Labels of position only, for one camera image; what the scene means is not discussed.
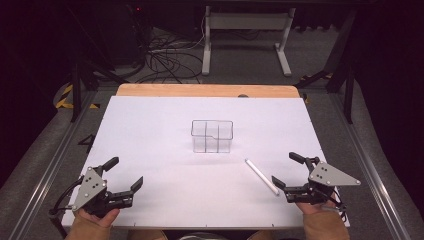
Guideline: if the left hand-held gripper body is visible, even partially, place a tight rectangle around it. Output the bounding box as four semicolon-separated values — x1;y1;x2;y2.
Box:
71;164;135;219

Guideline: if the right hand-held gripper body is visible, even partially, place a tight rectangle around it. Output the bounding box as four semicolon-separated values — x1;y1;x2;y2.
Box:
284;156;362;206

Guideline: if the person's right hand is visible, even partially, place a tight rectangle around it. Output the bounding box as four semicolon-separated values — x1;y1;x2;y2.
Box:
295;197;339;216

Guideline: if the person's left hand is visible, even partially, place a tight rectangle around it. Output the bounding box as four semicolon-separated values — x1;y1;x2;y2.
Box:
74;208;121;230

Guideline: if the white pen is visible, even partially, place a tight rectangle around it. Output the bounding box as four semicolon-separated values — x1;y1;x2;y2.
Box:
244;158;281;197

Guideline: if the clear plastic divided box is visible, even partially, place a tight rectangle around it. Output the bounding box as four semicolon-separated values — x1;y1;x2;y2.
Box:
190;119;234;154

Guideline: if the black metal stand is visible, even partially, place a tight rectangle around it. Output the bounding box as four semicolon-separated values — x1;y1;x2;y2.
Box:
64;6;129;124
294;9;357;125

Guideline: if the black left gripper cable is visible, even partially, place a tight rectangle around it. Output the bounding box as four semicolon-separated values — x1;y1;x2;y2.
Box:
48;176;85;216

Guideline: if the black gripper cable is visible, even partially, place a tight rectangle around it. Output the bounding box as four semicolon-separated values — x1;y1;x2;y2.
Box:
48;176;85;216
332;190;348;223

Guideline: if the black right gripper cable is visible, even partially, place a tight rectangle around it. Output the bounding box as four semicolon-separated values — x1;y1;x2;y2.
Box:
332;190;348;223

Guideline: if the aluminium rail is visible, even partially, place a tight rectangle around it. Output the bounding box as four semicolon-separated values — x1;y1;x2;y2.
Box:
328;93;413;240
8;91;98;240

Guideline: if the tangle of black floor cables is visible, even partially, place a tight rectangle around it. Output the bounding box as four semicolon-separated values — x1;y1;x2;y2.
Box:
133;16;205;85

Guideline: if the white metal desk frame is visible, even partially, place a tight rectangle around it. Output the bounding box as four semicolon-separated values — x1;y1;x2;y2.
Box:
201;5;297;78

